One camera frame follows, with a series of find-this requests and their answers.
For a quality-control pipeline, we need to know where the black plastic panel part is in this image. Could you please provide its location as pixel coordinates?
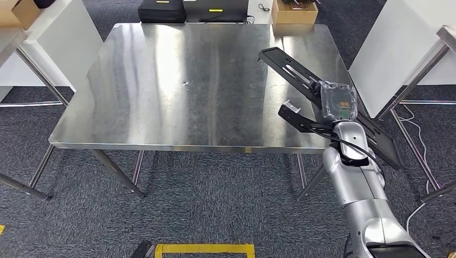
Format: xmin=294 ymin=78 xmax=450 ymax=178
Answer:
xmin=257 ymin=46 xmax=404 ymax=171

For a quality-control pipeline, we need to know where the stainless steel workbench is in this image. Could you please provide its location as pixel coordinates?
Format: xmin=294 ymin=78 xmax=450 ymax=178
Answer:
xmin=28 ymin=23 xmax=360 ymax=202

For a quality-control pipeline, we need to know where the black laptop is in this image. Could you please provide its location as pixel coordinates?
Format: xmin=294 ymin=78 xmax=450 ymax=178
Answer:
xmin=182 ymin=0 xmax=249 ymax=24

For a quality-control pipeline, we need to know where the cardboard box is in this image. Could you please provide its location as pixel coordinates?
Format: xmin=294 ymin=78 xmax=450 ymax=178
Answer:
xmin=0 ymin=0 xmax=41 ymax=30
xmin=271 ymin=0 xmax=319 ymax=26

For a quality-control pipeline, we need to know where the black carrying case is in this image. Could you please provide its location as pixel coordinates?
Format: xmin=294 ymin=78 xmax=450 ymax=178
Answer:
xmin=138 ymin=0 xmax=187 ymax=24

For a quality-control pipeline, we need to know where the dark metal tool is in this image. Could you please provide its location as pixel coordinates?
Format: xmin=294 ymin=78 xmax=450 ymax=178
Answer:
xmin=281 ymin=0 xmax=318 ymax=10

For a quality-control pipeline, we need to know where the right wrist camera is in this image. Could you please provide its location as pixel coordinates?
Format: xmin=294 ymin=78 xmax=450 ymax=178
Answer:
xmin=277 ymin=99 xmax=336 ymax=135

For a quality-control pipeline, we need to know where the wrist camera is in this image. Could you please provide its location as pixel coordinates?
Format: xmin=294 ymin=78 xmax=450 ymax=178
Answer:
xmin=130 ymin=240 xmax=155 ymax=258
xmin=277 ymin=99 xmax=336 ymax=135

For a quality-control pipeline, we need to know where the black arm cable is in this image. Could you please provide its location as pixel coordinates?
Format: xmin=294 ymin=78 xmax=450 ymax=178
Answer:
xmin=310 ymin=127 xmax=379 ymax=258

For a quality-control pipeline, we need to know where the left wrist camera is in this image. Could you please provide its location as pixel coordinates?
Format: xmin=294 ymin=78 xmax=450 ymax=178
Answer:
xmin=130 ymin=240 xmax=155 ymax=258

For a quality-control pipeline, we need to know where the white floor cable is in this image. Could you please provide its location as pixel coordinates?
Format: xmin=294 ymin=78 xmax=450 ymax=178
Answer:
xmin=394 ymin=103 xmax=446 ymax=234

